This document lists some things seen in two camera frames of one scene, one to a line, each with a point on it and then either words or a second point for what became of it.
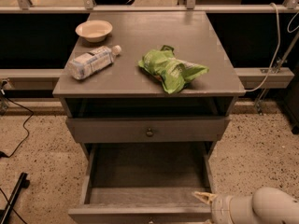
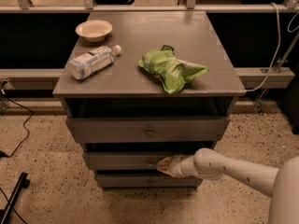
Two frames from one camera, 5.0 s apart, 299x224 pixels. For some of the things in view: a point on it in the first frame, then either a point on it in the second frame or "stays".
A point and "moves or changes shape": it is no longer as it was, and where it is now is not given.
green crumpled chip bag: [173, 72] stays
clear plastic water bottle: [89, 63] stays
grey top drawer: [191, 129] stays
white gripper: [220, 206] → [177, 167]
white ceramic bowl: [94, 31] stays
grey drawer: [145, 183] moves or changes shape
